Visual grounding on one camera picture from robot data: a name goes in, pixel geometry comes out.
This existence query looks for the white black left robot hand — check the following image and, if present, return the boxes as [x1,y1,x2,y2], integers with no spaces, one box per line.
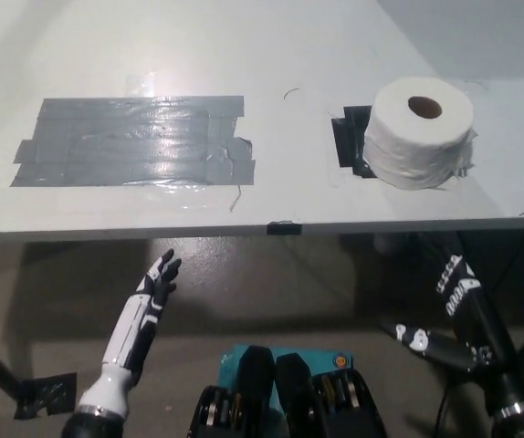
[100,248,183,371]

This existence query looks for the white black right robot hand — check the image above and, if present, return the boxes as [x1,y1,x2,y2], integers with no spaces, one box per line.
[379,252,524,390]

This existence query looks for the white toilet paper roll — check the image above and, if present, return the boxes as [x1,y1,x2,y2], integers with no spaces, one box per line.
[362,76,478,191]

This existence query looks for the black teal robot body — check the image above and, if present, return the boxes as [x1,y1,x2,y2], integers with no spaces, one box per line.
[188,345,386,438]

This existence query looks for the black floor tape patch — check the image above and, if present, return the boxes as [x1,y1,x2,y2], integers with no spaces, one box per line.
[13,372,79,420]

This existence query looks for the clear tape piece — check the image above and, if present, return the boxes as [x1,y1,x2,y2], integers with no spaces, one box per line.
[141,180,223,214]

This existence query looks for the white rounded object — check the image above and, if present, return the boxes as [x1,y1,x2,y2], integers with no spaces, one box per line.
[372,234,401,255]

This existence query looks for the black cable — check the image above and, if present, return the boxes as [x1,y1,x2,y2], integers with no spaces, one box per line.
[435,387,451,438]

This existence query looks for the grey duct tape patch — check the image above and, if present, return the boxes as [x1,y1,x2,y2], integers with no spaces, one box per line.
[9,95,257,188]

